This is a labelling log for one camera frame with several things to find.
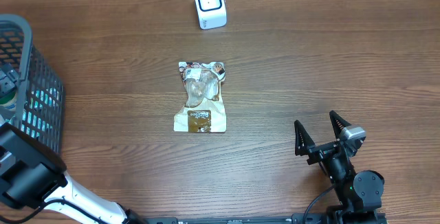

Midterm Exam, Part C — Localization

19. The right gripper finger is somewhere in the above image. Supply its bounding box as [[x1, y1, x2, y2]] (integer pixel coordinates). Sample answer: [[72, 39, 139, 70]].
[[329, 111, 351, 140], [294, 120, 316, 156]]

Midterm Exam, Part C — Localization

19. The green lid jar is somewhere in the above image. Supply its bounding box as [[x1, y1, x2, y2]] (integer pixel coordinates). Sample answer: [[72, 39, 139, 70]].
[[1, 91, 17, 111]]

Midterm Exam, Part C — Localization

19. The teal snack packet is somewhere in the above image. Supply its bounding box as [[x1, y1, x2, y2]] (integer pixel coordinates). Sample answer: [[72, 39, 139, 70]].
[[21, 88, 61, 139]]

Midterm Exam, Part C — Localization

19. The brown beige snack pouch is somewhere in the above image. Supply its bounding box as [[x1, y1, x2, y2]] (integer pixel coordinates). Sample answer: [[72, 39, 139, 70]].
[[173, 62, 227, 133]]

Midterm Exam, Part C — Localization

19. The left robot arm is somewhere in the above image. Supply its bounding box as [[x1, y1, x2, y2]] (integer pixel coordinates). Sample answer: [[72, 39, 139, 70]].
[[1, 87, 145, 223]]

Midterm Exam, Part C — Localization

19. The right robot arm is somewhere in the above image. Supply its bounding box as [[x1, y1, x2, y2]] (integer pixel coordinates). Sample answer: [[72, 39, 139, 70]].
[[294, 111, 387, 224]]

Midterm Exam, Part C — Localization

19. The white barcode scanner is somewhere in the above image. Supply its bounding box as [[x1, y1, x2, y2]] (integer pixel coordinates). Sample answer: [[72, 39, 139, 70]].
[[195, 0, 228, 30]]

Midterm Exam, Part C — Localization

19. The grey plastic mesh basket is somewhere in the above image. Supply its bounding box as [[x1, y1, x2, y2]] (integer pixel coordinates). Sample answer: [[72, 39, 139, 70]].
[[1, 14, 65, 153]]

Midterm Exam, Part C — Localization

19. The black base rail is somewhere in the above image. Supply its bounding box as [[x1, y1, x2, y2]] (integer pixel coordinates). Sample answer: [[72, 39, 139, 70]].
[[144, 212, 388, 224]]

